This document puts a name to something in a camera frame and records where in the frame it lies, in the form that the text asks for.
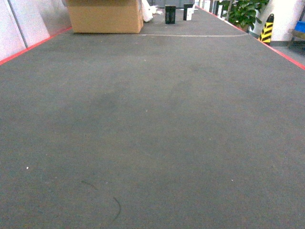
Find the blue shelf bin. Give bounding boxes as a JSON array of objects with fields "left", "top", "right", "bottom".
[{"left": 295, "top": 21, "right": 305, "bottom": 33}]

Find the white foam roll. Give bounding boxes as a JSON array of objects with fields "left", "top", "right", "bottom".
[{"left": 141, "top": 0, "right": 158, "bottom": 22}]

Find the black ribbed box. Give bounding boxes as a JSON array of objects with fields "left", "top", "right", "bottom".
[{"left": 165, "top": 5, "right": 176, "bottom": 24}]

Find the black and white box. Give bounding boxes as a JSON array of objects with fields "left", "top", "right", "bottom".
[{"left": 183, "top": 3, "right": 193, "bottom": 21}]

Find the large open cardboard box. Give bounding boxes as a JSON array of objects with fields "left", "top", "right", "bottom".
[{"left": 66, "top": 0, "right": 143, "bottom": 33}]

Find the potted green plant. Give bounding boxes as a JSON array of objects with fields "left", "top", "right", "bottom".
[{"left": 219, "top": 0, "right": 269, "bottom": 30}]

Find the yellow black traffic cone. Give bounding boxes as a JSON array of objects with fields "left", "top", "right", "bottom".
[{"left": 258, "top": 13, "right": 275, "bottom": 45}]

